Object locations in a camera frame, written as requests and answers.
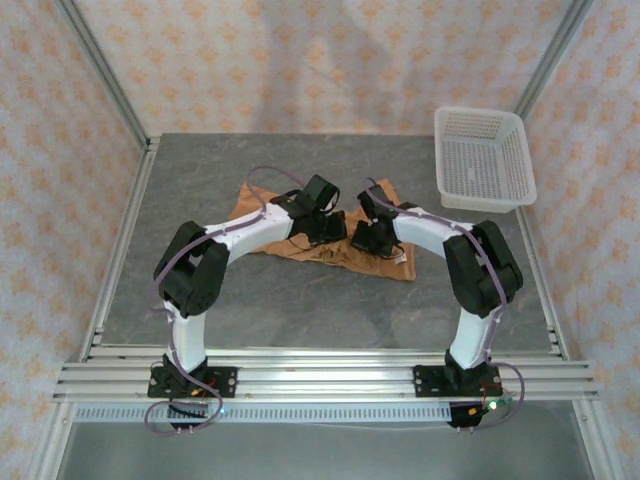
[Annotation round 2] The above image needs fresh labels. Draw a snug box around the tan orange t-shirt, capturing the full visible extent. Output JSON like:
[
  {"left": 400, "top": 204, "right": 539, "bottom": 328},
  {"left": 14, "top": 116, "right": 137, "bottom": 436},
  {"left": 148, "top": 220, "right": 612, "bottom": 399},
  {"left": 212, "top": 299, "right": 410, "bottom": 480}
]
[{"left": 234, "top": 175, "right": 418, "bottom": 283}]

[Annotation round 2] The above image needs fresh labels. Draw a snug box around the white perforated plastic basket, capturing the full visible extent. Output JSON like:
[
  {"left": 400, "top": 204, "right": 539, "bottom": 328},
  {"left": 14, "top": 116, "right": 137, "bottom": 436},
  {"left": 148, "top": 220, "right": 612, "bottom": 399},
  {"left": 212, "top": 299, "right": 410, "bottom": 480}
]
[{"left": 433, "top": 106, "right": 539, "bottom": 215}]

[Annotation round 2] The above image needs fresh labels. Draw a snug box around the patterned white orange curtain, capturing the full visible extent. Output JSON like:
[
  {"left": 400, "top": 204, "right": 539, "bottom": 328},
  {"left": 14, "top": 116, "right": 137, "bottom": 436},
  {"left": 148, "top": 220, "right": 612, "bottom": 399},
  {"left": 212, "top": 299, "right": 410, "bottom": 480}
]
[{"left": 0, "top": 0, "right": 640, "bottom": 480}]

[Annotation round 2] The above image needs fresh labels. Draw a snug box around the aluminium mounting beam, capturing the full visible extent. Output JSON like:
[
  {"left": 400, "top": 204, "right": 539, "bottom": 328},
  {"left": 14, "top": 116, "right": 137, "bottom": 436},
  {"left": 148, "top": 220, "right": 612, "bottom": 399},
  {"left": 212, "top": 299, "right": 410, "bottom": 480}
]
[{"left": 52, "top": 347, "right": 600, "bottom": 402}]

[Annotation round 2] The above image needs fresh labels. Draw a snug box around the small black electronics board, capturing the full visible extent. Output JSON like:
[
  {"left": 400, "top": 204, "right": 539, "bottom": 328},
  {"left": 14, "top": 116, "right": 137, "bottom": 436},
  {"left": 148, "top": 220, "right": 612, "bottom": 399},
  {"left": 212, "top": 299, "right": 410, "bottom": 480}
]
[
  {"left": 167, "top": 401, "right": 211, "bottom": 435},
  {"left": 448, "top": 402, "right": 496, "bottom": 432}
]

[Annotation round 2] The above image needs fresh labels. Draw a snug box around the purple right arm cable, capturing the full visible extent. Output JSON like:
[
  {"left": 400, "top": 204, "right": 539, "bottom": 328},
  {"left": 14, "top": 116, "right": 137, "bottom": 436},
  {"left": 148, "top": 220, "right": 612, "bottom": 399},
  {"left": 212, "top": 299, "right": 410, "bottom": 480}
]
[{"left": 364, "top": 176, "right": 526, "bottom": 431}]

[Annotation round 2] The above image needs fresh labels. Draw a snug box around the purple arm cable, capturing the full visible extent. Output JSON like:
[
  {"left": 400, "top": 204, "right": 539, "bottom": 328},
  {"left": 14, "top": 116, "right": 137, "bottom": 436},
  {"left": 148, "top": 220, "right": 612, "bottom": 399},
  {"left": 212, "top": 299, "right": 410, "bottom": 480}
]
[
  {"left": 364, "top": 176, "right": 526, "bottom": 431},
  {"left": 143, "top": 166, "right": 307, "bottom": 437}
]

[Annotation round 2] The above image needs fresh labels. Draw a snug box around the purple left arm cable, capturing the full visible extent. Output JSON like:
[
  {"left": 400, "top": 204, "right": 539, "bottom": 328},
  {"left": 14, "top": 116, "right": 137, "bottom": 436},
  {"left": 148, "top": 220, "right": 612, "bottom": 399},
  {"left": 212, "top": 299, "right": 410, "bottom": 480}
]
[{"left": 143, "top": 166, "right": 307, "bottom": 437}]

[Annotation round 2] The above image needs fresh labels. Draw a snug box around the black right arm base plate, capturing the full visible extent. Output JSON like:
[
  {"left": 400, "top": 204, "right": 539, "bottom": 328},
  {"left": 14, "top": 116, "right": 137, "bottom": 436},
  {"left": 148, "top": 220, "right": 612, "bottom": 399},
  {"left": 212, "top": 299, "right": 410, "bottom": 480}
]
[{"left": 413, "top": 364, "right": 502, "bottom": 400}]

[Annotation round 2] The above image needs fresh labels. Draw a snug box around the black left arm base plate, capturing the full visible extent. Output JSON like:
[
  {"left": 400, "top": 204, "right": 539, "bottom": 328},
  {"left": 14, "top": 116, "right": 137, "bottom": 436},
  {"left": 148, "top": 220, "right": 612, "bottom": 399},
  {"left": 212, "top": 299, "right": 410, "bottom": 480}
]
[{"left": 147, "top": 366, "right": 239, "bottom": 400}]

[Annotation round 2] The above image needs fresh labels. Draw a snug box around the slotted white cable duct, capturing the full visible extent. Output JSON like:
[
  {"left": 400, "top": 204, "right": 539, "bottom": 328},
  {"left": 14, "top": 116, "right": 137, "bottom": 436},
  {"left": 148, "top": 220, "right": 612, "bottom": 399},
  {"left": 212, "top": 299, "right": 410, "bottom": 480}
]
[{"left": 73, "top": 402, "right": 455, "bottom": 425}]

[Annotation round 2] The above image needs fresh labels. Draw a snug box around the aluminium frame post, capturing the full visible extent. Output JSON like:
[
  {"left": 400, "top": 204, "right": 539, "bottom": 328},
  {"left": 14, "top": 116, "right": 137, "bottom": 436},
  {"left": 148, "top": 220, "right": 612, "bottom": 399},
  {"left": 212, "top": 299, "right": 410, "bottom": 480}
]
[
  {"left": 513, "top": 0, "right": 597, "bottom": 120},
  {"left": 52, "top": 0, "right": 152, "bottom": 147}
]

